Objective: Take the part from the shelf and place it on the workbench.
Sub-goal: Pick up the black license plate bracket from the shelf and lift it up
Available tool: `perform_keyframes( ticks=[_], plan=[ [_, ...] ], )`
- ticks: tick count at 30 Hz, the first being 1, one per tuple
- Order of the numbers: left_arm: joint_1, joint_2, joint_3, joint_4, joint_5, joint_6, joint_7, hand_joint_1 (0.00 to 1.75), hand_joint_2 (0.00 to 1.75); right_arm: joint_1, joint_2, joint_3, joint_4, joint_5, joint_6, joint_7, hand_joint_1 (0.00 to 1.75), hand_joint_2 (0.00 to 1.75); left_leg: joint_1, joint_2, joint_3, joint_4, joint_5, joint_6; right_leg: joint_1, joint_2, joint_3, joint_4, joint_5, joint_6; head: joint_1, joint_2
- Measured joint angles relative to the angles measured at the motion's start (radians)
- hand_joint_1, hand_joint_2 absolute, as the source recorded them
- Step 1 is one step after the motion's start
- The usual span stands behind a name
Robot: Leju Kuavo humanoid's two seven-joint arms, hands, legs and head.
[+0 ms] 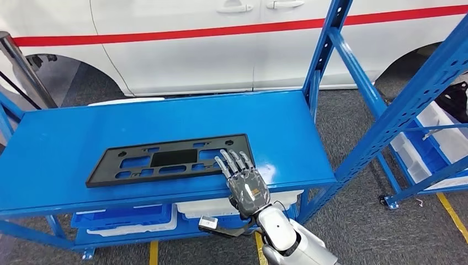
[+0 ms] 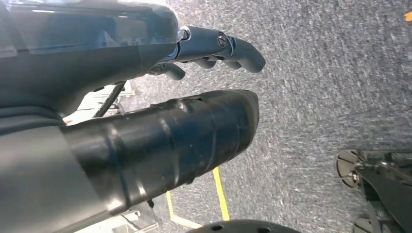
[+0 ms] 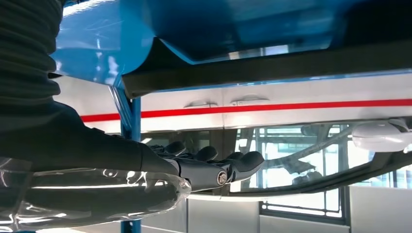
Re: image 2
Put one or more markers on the black base with chrome discs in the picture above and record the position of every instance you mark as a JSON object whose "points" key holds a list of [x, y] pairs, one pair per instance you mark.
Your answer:
{"points": [[386, 189]]}

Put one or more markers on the black robot foot plate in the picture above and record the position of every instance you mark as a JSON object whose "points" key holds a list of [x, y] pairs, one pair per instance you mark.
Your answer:
{"points": [[244, 226]]}

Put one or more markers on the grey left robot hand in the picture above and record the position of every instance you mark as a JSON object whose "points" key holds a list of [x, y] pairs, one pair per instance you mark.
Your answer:
{"points": [[80, 64]]}

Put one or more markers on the yellow floor tape square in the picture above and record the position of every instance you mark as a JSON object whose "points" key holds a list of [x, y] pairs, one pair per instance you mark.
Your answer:
{"points": [[221, 196]]}

